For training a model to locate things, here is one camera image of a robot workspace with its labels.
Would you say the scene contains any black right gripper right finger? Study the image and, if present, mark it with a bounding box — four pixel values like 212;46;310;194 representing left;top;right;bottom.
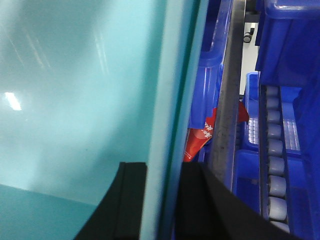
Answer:
174;162;297;240

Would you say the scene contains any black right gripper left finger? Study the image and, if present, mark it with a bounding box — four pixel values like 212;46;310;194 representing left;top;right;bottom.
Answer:
74;162;147;240

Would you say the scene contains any red cardboard package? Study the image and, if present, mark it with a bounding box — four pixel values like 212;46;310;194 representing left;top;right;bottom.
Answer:
182;102;250;163

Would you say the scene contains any white roller track right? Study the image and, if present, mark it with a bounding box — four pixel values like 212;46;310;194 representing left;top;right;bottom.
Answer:
258;84;291;233

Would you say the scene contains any blue bin behind teal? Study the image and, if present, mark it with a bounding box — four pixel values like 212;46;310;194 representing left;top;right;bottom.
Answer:
188;0;233;129

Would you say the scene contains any large blue bin right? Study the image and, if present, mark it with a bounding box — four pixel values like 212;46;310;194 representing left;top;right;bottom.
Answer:
256;0;320;240

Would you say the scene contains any blue divider rail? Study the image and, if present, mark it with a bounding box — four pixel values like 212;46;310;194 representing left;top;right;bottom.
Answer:
208;0;246;192

